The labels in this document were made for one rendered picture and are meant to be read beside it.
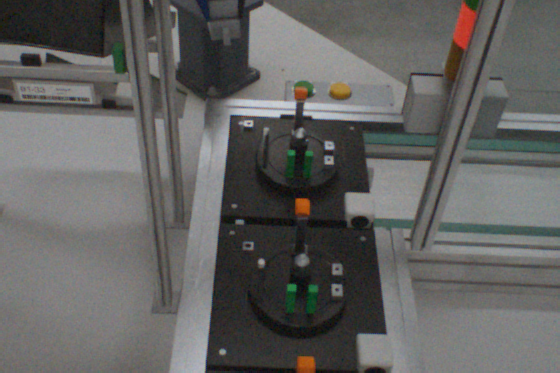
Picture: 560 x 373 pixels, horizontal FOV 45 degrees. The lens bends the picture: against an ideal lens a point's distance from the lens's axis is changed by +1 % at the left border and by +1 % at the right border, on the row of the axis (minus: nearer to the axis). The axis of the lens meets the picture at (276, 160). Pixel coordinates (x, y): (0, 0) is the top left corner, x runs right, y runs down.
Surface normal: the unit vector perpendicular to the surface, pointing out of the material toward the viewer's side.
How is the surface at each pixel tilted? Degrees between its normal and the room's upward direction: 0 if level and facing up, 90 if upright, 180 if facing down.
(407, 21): 0
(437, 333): 0
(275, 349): 0
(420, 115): 90
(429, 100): 90
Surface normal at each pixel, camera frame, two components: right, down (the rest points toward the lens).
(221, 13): 0.17, 0.57
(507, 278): -0.01, 0.70
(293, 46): 0.05, -0.72
